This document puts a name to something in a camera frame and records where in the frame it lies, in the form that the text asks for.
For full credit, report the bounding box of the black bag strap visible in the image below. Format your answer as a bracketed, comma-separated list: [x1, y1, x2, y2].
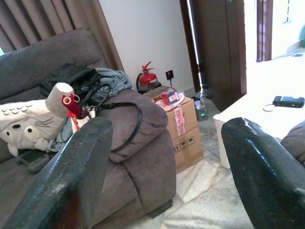
[80, 83, 143, 154]

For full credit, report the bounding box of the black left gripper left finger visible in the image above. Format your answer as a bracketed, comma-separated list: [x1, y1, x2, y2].
[1, 116, 113, 229]

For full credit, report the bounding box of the cardboard box with red tape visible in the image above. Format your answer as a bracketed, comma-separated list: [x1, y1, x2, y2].
[156, 96, 199, 141]

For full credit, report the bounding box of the black handheld device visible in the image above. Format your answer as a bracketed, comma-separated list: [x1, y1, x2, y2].
[263, 95, 305, 112]

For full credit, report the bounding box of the red fire extinguisher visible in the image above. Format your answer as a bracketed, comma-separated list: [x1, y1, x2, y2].
[136, 61, 158, 92]

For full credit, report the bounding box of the brown patterned box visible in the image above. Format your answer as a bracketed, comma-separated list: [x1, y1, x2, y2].
[142, 85, 176, 104]

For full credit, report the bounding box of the brown door frame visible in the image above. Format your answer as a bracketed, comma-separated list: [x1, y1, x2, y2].
[256, 0, 274, 62]

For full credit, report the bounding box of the grey-brown two-seat sofa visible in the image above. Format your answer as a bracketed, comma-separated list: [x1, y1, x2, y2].
[280, 120, 305, 167]

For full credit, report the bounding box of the brown curtain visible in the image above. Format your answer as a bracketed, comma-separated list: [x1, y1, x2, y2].
[0, 0, 124, 72]

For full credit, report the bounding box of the small red box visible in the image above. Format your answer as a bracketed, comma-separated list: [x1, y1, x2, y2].
[161, 90, 180, 106]

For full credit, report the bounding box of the grey-brown fabric sofa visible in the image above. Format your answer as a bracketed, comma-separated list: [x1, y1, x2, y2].
[0, 28, 177, 229]

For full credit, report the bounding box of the white coffee table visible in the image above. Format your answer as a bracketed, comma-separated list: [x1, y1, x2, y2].
[212, 92, 305, 170]

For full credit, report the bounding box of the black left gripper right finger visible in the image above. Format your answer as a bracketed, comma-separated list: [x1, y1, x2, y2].
[221, 116, 305, 229]

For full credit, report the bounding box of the grey charger with green light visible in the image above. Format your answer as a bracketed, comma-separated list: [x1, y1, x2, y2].
[193, 99, 209, 122]

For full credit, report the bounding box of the plain cardboard box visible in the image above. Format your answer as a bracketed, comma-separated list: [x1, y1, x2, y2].
[171, 125, 205, 174]

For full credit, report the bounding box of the dark brown wooden door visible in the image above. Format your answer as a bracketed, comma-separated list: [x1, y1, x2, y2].
[179, 0, 247, 112]

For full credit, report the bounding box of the black bag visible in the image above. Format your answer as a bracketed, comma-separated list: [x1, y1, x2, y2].
[40, 63, 102, 98]

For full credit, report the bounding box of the blue-grey cloth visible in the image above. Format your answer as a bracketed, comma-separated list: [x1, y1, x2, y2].
[91, 67, 133, 102]

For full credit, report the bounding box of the red white tassel charm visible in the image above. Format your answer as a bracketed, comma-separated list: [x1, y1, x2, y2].
[61, 93, 83, 131]

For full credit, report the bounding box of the black tray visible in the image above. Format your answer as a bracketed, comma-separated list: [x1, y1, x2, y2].
[137, 81, 163, 94]

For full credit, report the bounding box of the white grey Totoro pillow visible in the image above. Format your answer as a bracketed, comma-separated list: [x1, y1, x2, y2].
[0, 82, 75, 157]

